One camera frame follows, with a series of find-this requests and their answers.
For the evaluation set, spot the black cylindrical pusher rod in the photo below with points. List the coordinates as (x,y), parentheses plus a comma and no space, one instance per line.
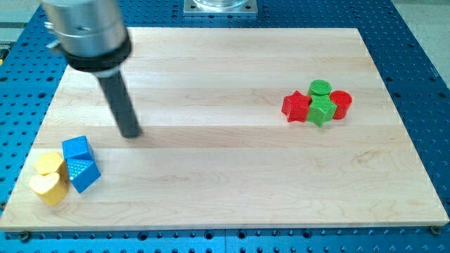
(121,107)

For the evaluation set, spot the blue cube block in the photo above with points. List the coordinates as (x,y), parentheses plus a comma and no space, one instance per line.
(77,148)

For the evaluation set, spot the blue perforated table plate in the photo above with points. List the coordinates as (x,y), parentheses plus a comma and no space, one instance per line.
(31,74)

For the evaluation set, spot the blue triangular block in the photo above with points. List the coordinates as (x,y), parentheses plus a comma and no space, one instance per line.
(82,173)

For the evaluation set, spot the yellow hexagon block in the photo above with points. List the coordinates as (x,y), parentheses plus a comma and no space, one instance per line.
(52,163)

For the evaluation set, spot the yellow heart block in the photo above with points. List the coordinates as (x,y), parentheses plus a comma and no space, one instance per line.
(51,188)

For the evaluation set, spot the wooden board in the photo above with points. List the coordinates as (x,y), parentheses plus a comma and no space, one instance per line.
(217,152)

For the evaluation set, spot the red star block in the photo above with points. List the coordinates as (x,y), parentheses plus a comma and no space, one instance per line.
(296,107)

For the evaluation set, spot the green cylinder block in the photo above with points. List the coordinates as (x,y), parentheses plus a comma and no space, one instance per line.
(319,87)

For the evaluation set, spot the green star block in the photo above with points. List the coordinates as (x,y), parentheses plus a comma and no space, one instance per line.
(321,110)

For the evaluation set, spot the red cylinder block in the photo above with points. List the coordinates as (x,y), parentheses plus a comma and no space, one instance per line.
(342,100)

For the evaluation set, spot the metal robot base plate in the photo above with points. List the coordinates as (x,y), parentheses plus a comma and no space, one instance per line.
(216,7)

